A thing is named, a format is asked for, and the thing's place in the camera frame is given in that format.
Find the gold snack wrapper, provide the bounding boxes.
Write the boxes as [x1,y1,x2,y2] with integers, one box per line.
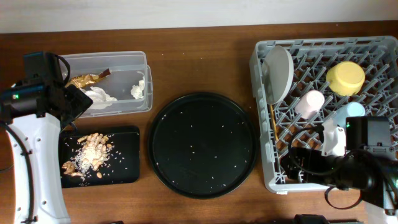
[66,69,111,88]

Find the large white tissue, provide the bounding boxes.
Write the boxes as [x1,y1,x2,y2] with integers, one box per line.
[81,86,117,103]

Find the light blue cup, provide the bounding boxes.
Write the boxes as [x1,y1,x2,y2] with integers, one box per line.
[333,102,365,128]

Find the food scraps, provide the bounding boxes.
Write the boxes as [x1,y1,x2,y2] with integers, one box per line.
[61,133,114,180]

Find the pink cup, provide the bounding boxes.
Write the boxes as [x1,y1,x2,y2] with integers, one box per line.
[294,90,325,119]

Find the yellow bowl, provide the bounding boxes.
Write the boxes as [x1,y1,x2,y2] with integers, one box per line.
[326,61,365,96]

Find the small white tissue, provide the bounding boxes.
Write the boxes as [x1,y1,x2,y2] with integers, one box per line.
[131,78,145,100]

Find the grey plate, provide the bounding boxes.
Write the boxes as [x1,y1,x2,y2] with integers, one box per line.
[261,46,294,105]

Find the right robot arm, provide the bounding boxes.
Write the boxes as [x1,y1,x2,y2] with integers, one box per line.
[280,116,397,223]

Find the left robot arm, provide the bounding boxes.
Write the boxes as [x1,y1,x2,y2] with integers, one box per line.
[1,52,93,223]

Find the grey dishwasher rack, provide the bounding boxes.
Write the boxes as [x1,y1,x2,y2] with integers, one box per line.
[249,36,397,194]

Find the clear plastic bin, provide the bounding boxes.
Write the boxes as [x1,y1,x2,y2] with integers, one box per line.
[60,51,153,118]

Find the black rectangular tray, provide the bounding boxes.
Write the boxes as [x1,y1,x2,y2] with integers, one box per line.
[59,126,140,189]

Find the round black tray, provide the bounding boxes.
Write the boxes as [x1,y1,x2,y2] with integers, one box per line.
[147,93,259,199]

